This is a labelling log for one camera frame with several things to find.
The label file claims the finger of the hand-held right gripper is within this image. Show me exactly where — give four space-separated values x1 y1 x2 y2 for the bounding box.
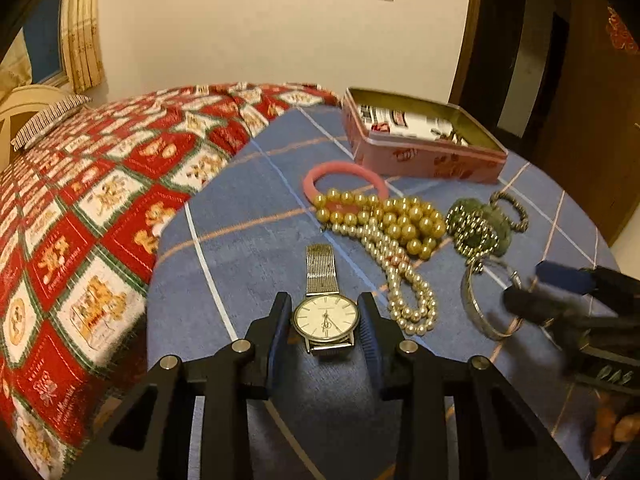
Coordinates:
502 285 566 328
535 260 596 296

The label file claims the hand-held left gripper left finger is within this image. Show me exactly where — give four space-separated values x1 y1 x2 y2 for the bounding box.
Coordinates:
65 291 293 480

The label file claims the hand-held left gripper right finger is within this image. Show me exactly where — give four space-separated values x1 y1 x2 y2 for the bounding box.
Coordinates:
356 291 581 480

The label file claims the silver mesh-band wristwatch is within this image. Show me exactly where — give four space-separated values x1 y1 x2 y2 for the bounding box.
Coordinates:
291 244 360 358

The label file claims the silver bangle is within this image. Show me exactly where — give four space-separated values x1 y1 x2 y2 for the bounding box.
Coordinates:
460 257 523 341

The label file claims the small white pearl necklace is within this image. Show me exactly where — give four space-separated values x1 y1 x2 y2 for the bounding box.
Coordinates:
320 220 438 337

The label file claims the dark metallic bead bracelet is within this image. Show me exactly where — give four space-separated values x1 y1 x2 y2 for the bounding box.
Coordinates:
445 199 506 263

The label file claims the large gold pearl necklace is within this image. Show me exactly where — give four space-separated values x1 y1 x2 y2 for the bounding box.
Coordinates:
315 187 447 261

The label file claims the pink bangle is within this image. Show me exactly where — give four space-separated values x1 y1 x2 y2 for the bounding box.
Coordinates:
304 161 390 206

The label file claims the pink tin box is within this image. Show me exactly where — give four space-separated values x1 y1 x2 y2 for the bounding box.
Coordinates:
341 87 508 184

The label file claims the person's right hand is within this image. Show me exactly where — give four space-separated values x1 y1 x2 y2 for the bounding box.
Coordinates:
590 392 640 461

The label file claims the blue plaid tablecloth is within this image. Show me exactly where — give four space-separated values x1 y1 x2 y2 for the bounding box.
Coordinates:
145 105 623 480

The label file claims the dark wooden door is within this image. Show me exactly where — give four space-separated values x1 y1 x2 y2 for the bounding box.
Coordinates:
447 0 640 246

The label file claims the red patchwork quilt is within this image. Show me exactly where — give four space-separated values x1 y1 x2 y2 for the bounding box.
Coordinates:
0 81 341 476

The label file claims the red door decoration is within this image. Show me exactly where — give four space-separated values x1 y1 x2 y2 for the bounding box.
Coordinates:
605 7 640 53

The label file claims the striped pillow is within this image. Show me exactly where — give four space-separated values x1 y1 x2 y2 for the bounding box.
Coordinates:
11 94 93 151

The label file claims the cream bed headboard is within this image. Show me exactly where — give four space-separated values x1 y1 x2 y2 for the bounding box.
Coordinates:
0 85 68 171

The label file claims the yellow patterned curtain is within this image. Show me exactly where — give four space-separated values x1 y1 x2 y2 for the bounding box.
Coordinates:
62 0 107 93

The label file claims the window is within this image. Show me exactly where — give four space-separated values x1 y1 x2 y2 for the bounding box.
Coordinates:
22 0 68 83

